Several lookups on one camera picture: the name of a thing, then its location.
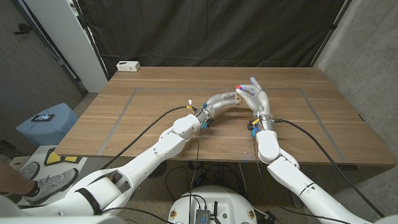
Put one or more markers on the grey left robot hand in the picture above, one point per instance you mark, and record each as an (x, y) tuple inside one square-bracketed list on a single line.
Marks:
[(217, 103)]

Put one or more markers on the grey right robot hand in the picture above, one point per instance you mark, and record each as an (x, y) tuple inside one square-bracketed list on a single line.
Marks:
[(261, 104)]

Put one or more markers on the small wooden block with holes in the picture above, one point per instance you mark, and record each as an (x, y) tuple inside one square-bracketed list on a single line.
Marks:
[(238, 100)]

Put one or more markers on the red screw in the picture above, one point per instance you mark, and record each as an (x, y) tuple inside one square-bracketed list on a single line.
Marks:
[(238, 87)]

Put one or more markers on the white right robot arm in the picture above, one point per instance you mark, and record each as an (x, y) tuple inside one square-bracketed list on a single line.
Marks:
[(267, 144)]

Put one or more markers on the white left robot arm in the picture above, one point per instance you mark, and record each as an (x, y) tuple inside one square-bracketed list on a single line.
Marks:
[(161, 149)]

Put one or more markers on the black backdrop curtain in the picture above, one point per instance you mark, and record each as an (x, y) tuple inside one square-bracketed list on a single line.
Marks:
[(202, 31)]

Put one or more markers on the black round floor fan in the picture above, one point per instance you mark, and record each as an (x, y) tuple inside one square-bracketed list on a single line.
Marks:
[(161, 170)]

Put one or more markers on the white power strip box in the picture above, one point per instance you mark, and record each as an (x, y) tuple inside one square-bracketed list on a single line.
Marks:
[(128, 66)]

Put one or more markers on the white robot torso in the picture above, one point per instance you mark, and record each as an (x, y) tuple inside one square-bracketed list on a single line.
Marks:
[(224, 202)]

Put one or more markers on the black backdrop stand pole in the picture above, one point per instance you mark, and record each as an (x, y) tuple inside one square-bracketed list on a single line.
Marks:
[(329, 31), (90, 40)]

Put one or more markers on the grey table leg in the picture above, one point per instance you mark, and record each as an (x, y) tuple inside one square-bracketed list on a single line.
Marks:
[(298, 201)]

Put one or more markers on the small grey finned box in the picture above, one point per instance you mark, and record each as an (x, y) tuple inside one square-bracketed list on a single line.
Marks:
[(202, 217)]

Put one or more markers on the white base with yellow mark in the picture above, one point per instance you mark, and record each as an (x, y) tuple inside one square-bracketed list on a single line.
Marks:
[(59, 158)]

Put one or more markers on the blue stool with phone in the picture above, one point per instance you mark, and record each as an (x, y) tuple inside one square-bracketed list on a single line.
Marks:
[(46, 130)]

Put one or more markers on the black phone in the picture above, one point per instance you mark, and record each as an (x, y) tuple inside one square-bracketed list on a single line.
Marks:
[(43, 117)]

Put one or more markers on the grey sneaker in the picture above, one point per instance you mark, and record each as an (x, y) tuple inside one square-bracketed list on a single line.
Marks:
[(29, 170)]

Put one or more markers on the person's bare leg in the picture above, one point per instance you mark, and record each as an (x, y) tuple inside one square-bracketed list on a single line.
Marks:
[(12, 180)]

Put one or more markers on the white wall panel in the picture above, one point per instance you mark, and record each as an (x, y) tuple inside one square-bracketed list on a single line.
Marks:
[(68, 40)]

